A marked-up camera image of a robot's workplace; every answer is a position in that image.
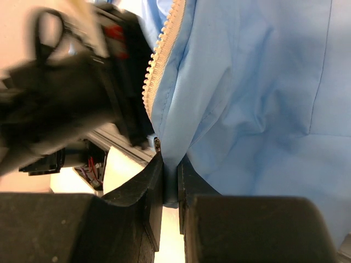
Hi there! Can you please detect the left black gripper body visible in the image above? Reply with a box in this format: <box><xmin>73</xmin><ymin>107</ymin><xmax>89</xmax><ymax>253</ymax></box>
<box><xmin>1</xmin><ymin>3</ymin><xmax>153</xmax><ymax>175</ymax></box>

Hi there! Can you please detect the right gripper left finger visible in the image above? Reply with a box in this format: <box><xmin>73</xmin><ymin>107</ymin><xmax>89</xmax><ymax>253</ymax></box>
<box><xmin>1</xmin><ymin>153</ymin><xmax>163</xmax><ymax>262</ymax></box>

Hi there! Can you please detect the light blue hooded jacket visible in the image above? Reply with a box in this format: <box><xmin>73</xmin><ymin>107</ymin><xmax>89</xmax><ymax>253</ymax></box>
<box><xmin>141</xmin><ymin>1</ymin><xmax>350</xmax><ymax>247</ymax></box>

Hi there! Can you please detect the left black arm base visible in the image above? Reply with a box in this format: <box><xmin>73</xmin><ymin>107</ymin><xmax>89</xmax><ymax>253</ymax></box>
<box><xmin>19</xmin><ymin>139</ymin><xmax>107</xmax><ymax>191</ymax></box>

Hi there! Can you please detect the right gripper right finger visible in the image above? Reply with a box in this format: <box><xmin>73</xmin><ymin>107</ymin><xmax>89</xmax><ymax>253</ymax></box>
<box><xmin>177</xmin><ymin>158</ymin><xmax>338</xmax><ymax>262</ymax></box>

